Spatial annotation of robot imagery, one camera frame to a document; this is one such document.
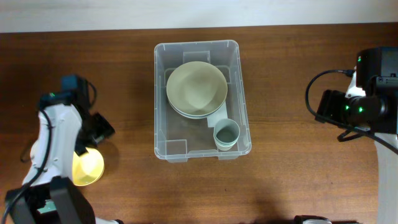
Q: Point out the grey paper cup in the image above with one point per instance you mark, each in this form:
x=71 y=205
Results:
x=226 y=130

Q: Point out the yellow small bowl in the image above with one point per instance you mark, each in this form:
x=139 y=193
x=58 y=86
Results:
x=87 y=168

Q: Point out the white label in bin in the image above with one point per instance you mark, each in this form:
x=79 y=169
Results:
x=212 y=120

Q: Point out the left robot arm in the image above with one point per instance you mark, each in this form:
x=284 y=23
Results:
x=62 y=153

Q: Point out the clear plastic storage bin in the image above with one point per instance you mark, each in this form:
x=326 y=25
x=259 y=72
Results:
x=177 y=138

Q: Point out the cream bowl inside bin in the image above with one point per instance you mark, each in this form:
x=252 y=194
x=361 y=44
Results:
x=192 y=116

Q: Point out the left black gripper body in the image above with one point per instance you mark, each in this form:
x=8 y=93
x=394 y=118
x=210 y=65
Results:
x=87 y=137

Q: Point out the cream bowl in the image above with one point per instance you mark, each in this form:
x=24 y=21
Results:
x=196 y=89
x=192 y=116

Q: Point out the green paper cup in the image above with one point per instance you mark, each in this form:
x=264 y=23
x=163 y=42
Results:
x=217 y=141

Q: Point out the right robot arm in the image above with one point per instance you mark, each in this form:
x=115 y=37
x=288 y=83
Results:
x=368 y=108

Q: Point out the cream paper cup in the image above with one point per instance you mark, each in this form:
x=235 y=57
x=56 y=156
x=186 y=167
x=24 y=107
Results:
x=223 y=147

